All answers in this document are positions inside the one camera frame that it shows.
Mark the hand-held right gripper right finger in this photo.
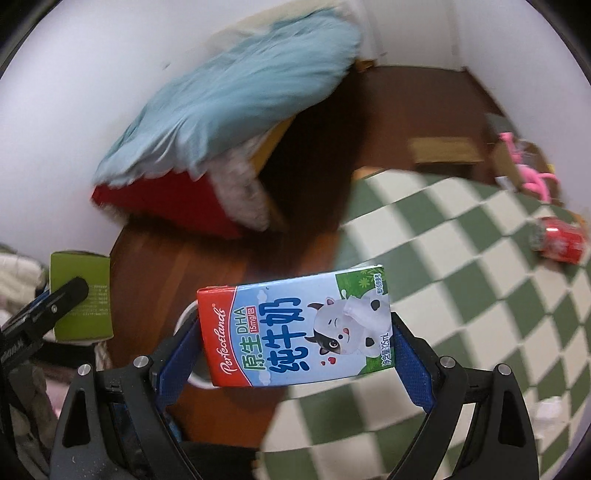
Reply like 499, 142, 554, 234
390, 313, 541, 480

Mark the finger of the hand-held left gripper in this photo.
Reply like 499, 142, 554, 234
0, 277, 89, 343

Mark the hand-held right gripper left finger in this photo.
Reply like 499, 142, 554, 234
48, 318, 204, 480

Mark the green and white box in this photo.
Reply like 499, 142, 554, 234
49, 251, 115, 343

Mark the white rimmed black trash bin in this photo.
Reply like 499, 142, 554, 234
173, 302, 218, 391

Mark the blue and red milk carton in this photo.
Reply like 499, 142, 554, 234
197, 264, 393, 387

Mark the white fuzzy cloth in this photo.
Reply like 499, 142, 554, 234
0, 251, 49, 298

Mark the green checkered table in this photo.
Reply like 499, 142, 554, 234
261, 168, 591, 480

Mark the red bed sheet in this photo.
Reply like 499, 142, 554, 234
90, 171, 245, 238

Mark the patterned grey cloth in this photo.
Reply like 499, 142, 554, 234
203, 138, 273, 232

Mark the red soda can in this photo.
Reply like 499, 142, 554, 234
530, 216, 588, 265

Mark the flat cardboard piece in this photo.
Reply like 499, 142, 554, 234
410, 137, 484, 165

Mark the pink plush toy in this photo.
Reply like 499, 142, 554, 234
499, 132, 557, 201

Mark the brown cardboard box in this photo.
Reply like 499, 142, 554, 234
489, 138, 561, 204

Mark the light blue blanket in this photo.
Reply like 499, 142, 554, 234
95, 9, 363, 188

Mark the white door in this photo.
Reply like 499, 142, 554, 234
365, 0, 465, 71

